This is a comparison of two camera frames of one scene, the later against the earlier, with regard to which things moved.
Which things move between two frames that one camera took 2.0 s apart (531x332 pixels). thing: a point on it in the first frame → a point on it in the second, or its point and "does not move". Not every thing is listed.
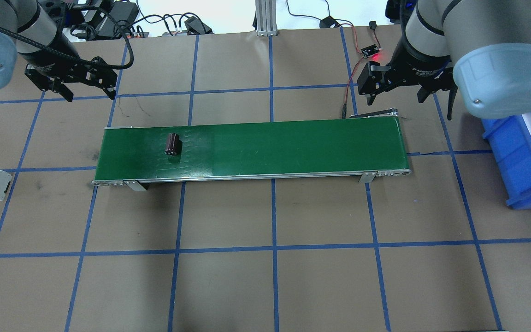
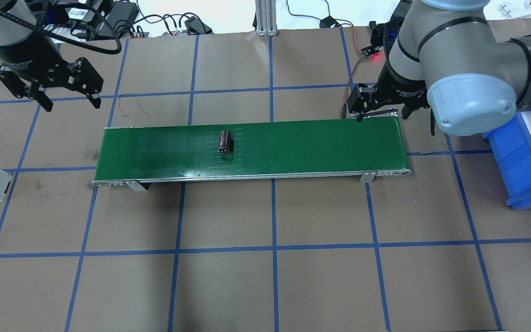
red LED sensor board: [369, 50] does not move
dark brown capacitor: [173, 144] → [225, 142]
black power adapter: [195, 26] does not move
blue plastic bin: [527, 148] does not move
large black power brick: [117, 23] does not move
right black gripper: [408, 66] → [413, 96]
